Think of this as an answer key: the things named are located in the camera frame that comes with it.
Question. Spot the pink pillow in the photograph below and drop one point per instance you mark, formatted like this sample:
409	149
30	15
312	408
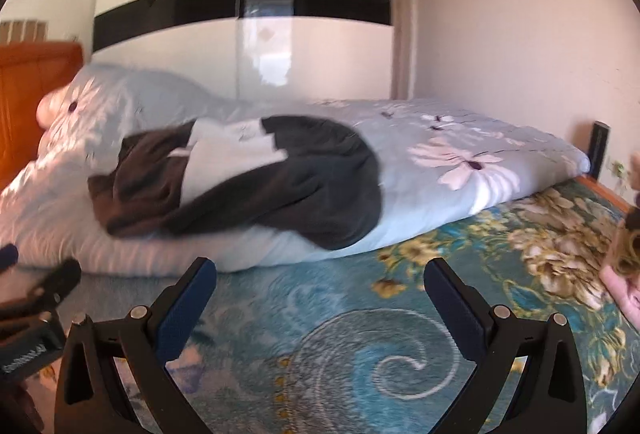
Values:
50	108

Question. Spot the black speaker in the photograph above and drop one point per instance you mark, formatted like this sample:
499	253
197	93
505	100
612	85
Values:
599	148

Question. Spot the beige ribbed radiator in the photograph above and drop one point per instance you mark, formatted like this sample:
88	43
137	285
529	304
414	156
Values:
22	29

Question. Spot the light blue floral duvet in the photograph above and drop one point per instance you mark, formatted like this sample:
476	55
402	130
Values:
450	194

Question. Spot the wooden headboard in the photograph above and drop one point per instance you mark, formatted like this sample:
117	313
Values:
25	103

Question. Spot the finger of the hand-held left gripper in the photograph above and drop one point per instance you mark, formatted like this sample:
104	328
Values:
8	257
57	284

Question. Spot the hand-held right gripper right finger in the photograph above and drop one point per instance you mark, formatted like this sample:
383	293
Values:
456	311

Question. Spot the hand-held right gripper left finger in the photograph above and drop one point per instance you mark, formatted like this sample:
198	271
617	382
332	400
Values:
184	316

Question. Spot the black and white jacket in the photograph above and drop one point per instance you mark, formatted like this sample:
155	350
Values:
310	184

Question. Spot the teal floral bed sheet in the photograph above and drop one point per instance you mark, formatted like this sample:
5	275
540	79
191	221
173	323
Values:
350	314

